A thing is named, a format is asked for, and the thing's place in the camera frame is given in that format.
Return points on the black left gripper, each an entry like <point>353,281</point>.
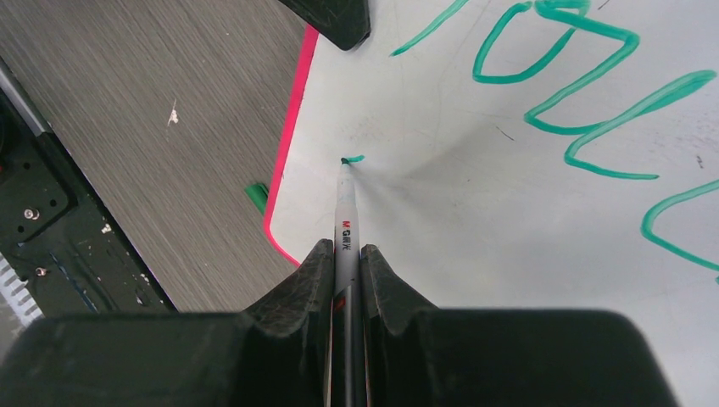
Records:
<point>345,23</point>

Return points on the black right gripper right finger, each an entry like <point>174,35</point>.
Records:
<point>423,355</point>

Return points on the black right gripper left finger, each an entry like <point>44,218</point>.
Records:
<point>273,353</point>

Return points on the white green marker pen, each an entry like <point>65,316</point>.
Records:
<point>348,377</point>

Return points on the green marker cap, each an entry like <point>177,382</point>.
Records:
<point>258,193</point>

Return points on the pink-framed whiteboard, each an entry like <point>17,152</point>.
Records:
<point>525,154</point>

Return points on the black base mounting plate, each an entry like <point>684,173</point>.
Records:
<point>58,236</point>

